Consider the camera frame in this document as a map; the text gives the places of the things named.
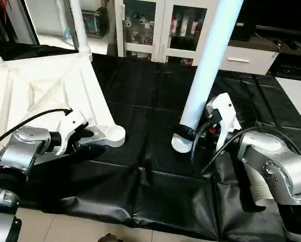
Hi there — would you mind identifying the white plastic table top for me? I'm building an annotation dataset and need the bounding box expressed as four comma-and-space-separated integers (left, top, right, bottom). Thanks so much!
0, 52, 126, 170

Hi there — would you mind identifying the black work mat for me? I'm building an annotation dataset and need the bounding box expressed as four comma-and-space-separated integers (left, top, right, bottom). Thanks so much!
0, 43, 301, 241

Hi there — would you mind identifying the white drawer unit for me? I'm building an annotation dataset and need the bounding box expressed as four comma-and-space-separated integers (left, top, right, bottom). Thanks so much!
226, 39, 281, 76

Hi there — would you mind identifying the white glass door cabinet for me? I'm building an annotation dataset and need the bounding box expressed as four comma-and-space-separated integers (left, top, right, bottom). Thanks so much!
114, 0, 222, 65

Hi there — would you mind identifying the white drawer cabinet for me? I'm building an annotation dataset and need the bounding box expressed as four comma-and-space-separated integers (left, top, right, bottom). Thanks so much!
231, 0, 301, 80

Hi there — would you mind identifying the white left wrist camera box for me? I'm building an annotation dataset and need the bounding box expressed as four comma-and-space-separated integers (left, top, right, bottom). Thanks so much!
54, 109, 92, 156

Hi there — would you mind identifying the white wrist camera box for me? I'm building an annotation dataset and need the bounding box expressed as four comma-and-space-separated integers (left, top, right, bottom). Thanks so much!
205, 93, 242, 153
54, 109, 92, 156

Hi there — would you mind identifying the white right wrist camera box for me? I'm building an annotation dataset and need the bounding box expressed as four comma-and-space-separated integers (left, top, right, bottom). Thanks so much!
205, 93, 242, 153

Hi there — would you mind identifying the blue frame trolley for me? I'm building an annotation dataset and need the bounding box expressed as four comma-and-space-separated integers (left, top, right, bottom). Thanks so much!
62, 0, 111, 40

